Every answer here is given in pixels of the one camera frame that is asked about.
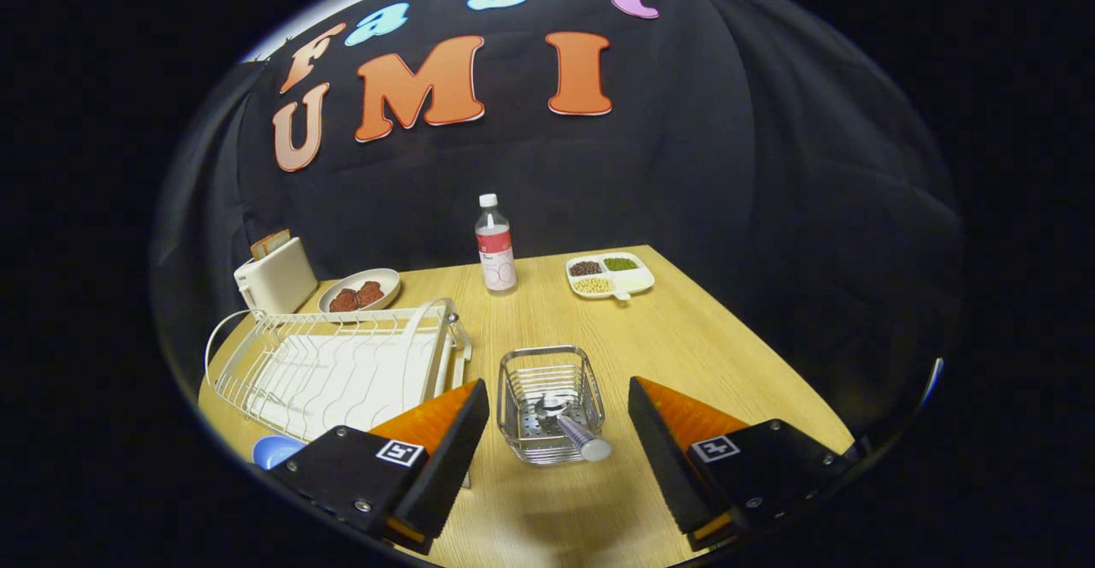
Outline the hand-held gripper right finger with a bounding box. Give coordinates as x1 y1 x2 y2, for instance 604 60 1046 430
627 376 856 553

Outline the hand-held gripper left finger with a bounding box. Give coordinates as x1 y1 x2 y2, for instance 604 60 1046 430
269 378 491 556

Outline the metal wire basket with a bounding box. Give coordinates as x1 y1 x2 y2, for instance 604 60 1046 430
497 345 607 466

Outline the silver spoon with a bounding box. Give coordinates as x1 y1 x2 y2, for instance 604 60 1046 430
535 393 613 464

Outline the white wire dish rack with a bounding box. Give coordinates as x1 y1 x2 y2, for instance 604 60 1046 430
210 297 473 445

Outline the blue plate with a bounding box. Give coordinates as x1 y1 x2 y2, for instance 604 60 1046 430
252 435 307 471

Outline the beige plate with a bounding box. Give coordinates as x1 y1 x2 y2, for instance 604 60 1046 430
318 268 401 314

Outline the white drip tray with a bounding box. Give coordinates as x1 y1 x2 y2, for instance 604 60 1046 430
257 333 467 441

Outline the white divided tray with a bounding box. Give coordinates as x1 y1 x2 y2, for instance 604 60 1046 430
565 251 656 302

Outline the clear plastic bottle red label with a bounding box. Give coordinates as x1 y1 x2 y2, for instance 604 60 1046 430
475 193 518 293

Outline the white toaster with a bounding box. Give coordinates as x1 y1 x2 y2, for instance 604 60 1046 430
234 236 319 317

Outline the white toaster cable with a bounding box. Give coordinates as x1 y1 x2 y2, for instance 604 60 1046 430
205 309 257 372

